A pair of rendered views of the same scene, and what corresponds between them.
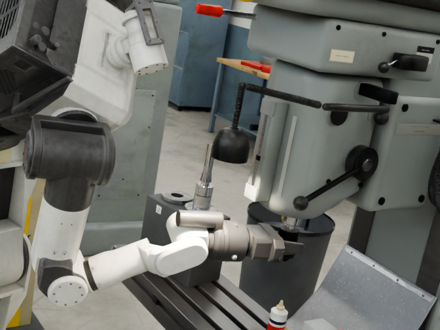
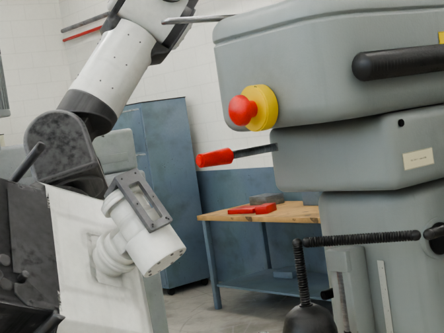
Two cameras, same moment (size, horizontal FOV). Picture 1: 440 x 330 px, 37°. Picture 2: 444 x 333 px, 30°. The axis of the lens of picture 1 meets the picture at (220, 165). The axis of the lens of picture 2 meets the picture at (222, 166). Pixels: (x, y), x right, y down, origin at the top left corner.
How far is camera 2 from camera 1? 20 cm
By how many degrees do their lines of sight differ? 12
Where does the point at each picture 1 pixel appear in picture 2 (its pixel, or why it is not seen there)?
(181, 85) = not seen: hidden behind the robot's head
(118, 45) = (109, 245)
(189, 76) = not seen: hidden behind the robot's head
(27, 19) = not seen: outside the picture
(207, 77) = (191, 243)
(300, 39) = (353, 155)
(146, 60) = (155, 253)
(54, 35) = (18, 261)
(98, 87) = (99, 312)
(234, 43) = (211, 192)
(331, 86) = (416, 204)
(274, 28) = (308, 153)
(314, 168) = (433, 324)
